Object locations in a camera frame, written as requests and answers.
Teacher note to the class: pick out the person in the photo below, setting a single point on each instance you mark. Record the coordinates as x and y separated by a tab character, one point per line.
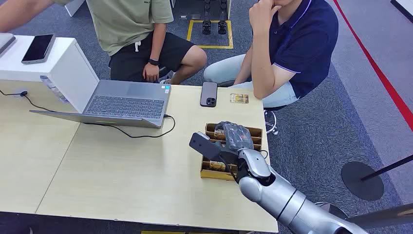
129	22
306	42

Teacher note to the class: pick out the wooden card holder box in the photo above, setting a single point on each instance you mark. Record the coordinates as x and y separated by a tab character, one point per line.
213	175

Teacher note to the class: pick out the black wrist band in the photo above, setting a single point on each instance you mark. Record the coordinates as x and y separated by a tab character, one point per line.
153	62

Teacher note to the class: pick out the person's left hand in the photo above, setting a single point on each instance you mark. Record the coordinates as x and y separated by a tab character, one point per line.
261	13
150	72

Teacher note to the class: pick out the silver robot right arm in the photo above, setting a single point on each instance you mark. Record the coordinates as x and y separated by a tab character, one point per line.
280	197

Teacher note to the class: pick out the black stanchion pole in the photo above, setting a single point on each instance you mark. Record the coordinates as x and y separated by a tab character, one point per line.
387	168
380	217

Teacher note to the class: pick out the black smartphone with grey frame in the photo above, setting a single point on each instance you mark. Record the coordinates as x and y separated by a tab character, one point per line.
38	48

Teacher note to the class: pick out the black robot leg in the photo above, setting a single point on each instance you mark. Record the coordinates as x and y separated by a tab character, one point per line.
206	27
222	27

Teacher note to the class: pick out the metal stool base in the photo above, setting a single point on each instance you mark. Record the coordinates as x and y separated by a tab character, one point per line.
271	122

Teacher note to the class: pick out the white table with black edge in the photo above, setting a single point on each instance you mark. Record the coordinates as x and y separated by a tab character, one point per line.
405	6

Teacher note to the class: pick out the grey open laptop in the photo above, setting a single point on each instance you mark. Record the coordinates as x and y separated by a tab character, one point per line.
125	106

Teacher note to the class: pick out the white box cabinet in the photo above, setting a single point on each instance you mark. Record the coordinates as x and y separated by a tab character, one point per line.
72	80

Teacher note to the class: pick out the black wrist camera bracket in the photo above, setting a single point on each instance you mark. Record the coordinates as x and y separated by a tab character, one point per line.
206	147

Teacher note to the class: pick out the dark smartphone with camera lenses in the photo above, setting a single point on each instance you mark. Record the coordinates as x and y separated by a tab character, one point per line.
208	92

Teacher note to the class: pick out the grey closed laptop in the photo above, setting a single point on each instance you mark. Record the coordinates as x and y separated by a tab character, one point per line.
5	42

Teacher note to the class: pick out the black round stanchion base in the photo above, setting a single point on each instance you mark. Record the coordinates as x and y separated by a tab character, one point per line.
361	184

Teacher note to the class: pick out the white furniture panel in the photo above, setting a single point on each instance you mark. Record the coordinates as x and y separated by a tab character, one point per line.
74	6

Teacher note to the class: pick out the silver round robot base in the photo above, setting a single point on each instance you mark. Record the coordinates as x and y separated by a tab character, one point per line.
335	210

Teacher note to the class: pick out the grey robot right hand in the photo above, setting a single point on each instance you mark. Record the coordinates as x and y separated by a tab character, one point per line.
237	137

